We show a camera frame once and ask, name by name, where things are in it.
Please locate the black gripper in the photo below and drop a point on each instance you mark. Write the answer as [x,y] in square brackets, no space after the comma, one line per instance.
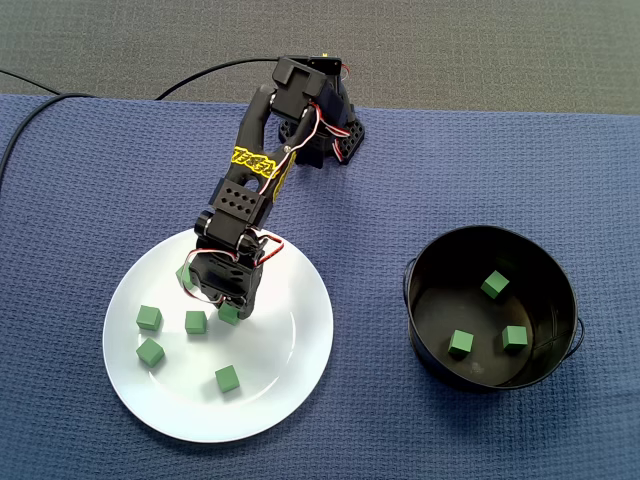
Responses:
[243,303]

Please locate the green foam cube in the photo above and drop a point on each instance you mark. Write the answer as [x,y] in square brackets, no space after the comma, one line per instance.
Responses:
[182,277]
[515,337]
[195,322]
[228,316]
[227,378]
[150,352]
[149,318]
[495,284]
[461,343]

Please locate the white round plate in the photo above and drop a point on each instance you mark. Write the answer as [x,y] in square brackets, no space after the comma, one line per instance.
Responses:
[280,350]

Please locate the black round metal container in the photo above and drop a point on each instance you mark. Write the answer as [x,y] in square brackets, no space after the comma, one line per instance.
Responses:
[550,280]

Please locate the blue waffle weave cloth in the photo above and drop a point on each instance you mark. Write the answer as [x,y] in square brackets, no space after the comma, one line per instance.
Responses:
[75,250]

